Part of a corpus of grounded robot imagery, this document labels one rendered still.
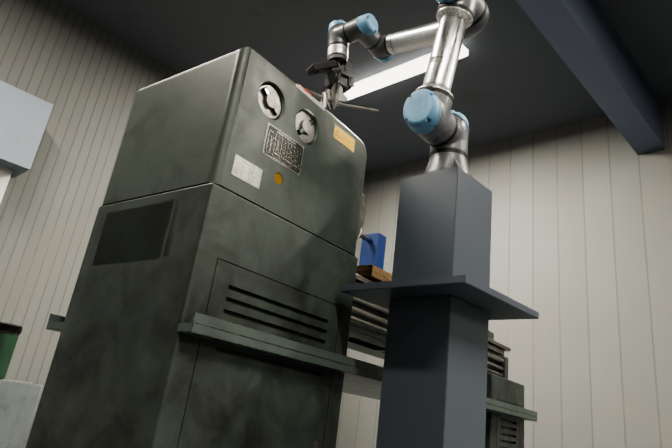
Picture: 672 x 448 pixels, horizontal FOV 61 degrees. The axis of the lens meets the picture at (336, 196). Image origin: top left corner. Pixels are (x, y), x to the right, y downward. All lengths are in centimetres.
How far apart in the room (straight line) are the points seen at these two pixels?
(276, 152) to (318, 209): 22
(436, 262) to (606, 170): 375
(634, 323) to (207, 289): 386
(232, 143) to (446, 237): 62
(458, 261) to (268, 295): 51
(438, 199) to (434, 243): 13
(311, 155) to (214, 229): 43
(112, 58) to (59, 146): 91
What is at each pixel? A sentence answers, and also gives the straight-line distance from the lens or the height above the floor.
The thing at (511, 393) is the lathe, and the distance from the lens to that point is 287.
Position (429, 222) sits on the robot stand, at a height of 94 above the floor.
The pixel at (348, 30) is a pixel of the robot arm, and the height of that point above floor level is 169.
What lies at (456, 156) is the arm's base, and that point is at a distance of 174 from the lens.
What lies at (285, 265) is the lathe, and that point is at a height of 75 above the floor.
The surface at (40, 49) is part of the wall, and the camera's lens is 492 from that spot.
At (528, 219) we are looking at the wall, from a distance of 530.
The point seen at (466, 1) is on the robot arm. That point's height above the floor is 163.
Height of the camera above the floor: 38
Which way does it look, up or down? 22 degrees up
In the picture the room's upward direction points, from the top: 8 degrees clockwise
